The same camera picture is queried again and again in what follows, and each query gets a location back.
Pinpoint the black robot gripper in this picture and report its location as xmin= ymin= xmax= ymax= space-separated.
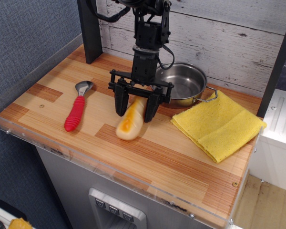
xmin=109 ymin=45 xmax=174 ymax=123

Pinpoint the cream bread bun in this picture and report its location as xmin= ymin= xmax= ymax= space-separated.
xmin=115 ymin=96 xmax=147 ymax=141

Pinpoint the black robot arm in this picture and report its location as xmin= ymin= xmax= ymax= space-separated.
xmin=109 ymin=0 xmax=174 ymax=123

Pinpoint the small steel pot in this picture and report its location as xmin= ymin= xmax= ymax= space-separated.
xmin=155 ymin=62 xmax=218 ymax=109

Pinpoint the yellow folded cloth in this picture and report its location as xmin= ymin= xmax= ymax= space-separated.
xmin=171 ymin=91 xmax=267 ymax=163

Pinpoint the grey toy fridge cabinet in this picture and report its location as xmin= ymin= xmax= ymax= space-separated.
xmin=37 ymin=148 xmax=208 ymax=229

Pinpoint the silver dispenser panel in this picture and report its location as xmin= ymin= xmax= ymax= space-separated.
xmin=89 ymin=188 xmax=147 ymax=229

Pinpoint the white side unit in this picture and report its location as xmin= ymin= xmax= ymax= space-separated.
xmin=249 ymin=89 xmax=286 ymax=190

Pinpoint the black and orange object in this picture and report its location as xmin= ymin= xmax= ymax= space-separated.
xmin=0 ymin=200 xmax=28 ymax=229

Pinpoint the red handled metal spoon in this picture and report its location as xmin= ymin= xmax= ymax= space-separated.
xmin=64 ymin=81 xmax=94 ymax=132

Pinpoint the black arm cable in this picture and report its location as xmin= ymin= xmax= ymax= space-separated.
xmin=85 ymin=0 xmax=132 ymax=23

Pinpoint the dark left post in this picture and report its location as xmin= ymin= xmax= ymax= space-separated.
xmin=77 ymin=0 xmax=103 ymax=64

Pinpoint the dark post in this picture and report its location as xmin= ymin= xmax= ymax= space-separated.
xmin=77 ymin=0 xmax=103 ymax=64
xmin=257 ymin=33 xmax=286 ymax=118

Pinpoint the clear acrylic guard rail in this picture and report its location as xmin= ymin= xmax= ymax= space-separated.
xmin=0 ymin=36 xmax=256 ymax=229

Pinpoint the dark right post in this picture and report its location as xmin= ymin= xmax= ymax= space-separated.
xmin=257 ymin=33 xmax=286 ymax=118

